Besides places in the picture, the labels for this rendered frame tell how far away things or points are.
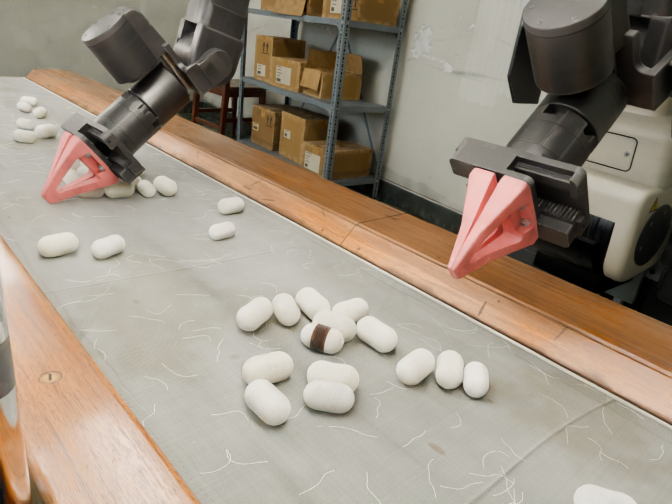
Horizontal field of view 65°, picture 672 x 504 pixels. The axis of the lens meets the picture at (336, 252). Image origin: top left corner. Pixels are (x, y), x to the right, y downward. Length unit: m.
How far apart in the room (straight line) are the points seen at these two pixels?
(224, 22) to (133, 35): 0.11
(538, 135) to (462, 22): 2.57
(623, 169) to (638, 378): 0.53
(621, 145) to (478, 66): 2.00
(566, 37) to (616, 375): 0.25
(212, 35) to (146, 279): 0.32
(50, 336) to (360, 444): 0.21
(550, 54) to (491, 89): 2.40
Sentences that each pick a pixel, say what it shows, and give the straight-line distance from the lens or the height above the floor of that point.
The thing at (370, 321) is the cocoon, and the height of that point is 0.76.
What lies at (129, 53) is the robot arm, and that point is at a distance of 0.66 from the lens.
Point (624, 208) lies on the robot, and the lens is 0.90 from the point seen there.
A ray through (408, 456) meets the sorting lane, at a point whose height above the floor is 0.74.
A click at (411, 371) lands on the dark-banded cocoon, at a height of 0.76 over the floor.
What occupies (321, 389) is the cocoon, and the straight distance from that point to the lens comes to 0.34.
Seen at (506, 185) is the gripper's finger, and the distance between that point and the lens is 0.40.
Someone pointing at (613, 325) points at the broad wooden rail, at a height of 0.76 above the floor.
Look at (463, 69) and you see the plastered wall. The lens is 2.95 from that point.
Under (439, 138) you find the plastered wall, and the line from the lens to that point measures 3.03.
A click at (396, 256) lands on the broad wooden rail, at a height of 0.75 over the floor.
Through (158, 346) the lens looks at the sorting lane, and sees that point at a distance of 0.41.
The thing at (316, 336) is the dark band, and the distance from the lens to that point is 0.40.
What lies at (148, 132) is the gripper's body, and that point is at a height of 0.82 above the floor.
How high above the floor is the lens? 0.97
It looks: 23 degrees down
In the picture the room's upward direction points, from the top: 8 degrees clockwise
